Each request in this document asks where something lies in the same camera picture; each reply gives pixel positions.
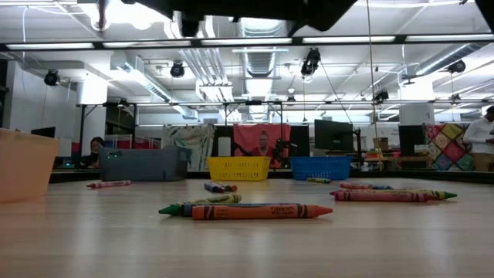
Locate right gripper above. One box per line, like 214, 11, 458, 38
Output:
238, 0, 360, 33

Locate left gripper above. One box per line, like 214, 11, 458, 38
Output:
169, 0, 241, 38

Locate white LED light strip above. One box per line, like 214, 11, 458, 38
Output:
302, 36, 397, 44
102, 40, 192, 49
5, 42, 96, 50
404, 34, 491, 42
200, 37, 294, 46

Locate white ceiling pipes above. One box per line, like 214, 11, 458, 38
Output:
165, 11, 236, 103

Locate black overhead rig beam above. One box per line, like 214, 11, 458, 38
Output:
0, 33, 494, 53

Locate black backdrop stand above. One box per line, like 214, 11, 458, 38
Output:
76, 98, 494, 158

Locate black panel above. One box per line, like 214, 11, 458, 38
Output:
211, 125, 235, 158

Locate red backdrop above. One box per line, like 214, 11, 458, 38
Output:
232, 123, 293, 169

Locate floral painted backdrop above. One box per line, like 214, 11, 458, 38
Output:
161, 123, 216, 172

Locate white box device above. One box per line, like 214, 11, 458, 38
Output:
218, 137, 232, 158

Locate white pillar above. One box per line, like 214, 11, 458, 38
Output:
76, 79, 109, 155
398, 83, 436, 127

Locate blue plastic basket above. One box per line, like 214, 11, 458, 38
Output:
289, 155, 353, 181

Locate yellow plastic basket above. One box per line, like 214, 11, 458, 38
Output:
206, 155, 272, 182

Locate grey plastic bin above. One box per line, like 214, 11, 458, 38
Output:
96, 144, 192, 182

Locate colourful patchwork quilt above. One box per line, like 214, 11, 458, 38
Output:
423, 121, 478, 173

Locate orange translucent bin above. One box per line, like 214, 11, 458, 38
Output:
0, 128, 59, 204

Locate large silver ventilation duct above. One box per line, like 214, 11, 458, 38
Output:
234, 17, 289, 121

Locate white rectangular air duct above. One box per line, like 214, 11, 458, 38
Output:
110, 52, 200, 120

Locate slanted silver duct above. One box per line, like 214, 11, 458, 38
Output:
414, 42, 494, 77

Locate black aluminium table frame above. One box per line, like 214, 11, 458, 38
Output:
45, 168, 494, 185

